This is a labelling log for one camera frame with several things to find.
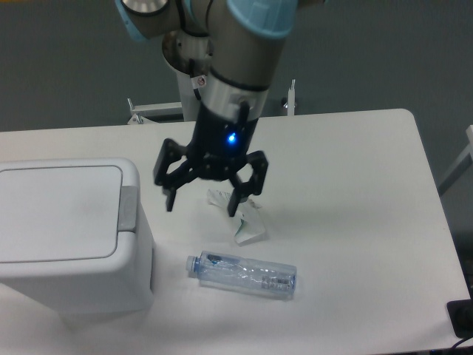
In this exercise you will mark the white frame at right edge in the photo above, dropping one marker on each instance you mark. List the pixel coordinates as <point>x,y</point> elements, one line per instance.
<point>460,164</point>

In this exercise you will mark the clear plastic water bottle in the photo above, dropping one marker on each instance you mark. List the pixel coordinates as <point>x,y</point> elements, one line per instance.
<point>242,274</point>

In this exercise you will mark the white plastic trash can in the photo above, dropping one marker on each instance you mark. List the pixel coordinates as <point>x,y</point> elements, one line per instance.
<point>74,235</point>

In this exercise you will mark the black device at table corner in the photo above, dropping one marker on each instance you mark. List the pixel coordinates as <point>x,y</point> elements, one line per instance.
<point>460,314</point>

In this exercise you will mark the crumpled white paper wrapper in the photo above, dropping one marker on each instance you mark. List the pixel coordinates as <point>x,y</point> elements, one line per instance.
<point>246,225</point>

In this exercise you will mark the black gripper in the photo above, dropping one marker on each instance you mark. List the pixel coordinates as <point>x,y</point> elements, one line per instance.
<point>217,151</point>

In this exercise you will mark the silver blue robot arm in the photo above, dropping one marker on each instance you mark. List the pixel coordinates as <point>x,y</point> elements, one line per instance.
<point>148,19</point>

